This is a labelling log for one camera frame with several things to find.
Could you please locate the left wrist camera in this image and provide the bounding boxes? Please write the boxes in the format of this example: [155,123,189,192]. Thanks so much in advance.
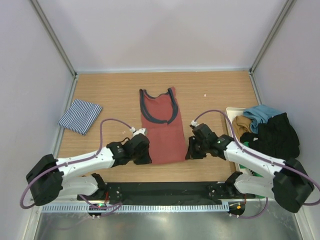
[129,127,147,136]

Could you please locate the brown tank top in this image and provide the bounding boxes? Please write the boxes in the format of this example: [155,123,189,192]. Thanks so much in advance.
[232,115,252,139]

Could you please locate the slotted cable duct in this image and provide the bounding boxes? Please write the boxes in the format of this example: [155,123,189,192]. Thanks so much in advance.
[41,202,229,214]

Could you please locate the black tank top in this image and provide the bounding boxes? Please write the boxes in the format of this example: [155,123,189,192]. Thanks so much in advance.
[240,112,300,161]

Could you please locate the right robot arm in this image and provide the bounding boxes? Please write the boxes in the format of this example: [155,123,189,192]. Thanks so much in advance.
[185,121,318,213]

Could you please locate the red tank top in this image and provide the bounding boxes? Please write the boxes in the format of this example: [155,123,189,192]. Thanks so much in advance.
[139,87,187,165]

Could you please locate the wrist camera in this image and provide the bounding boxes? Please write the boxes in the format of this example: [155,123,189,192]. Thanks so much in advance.
[189,120,199,129]
[129,127,147,136]

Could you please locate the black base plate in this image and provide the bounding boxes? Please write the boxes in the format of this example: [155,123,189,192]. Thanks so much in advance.
[85,181,256,206]

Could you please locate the blue white striped tank top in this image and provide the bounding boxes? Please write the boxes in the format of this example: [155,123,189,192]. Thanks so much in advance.
[57,99,103,136]

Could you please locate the teal tank top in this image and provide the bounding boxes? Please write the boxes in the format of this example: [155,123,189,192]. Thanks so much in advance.
[242,104,281,134]

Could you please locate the green tank top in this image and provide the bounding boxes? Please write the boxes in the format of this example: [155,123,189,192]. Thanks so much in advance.
[238,141,267,199]

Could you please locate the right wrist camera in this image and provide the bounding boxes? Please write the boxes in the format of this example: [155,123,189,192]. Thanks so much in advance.
[189,120,199,129]

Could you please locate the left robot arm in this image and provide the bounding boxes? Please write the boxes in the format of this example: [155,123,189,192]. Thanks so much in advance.
[26,133,152,206]

